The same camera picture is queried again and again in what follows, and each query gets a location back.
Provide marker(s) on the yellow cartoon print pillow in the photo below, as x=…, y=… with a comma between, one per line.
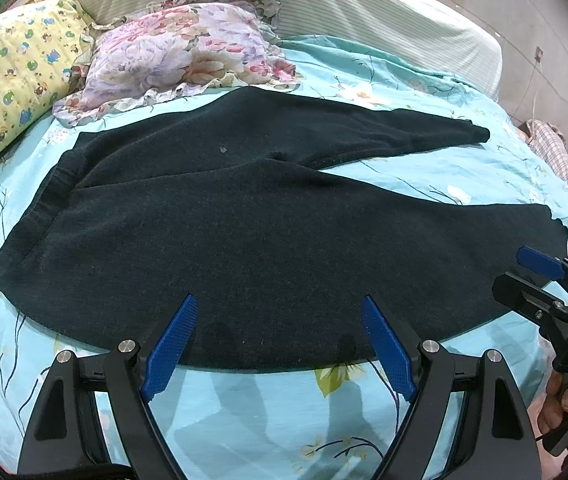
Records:
x=39, y=43

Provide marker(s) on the striped padded headboard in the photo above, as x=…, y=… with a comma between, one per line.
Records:
x=424, y=33

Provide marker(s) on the pink purple floral pillow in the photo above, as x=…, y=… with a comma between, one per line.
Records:
x=175, y=49

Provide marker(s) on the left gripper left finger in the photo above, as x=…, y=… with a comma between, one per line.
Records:
x=64, y=437

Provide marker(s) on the person's right hand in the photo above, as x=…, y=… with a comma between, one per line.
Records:
x=555, y=405

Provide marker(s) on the plaid cloth beside bed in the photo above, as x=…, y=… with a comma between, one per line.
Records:
x=546, y=141

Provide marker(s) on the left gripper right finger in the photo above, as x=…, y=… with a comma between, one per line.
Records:
x=493, y=438

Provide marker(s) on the black knit pants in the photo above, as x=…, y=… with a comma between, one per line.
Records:
x=235, y=204

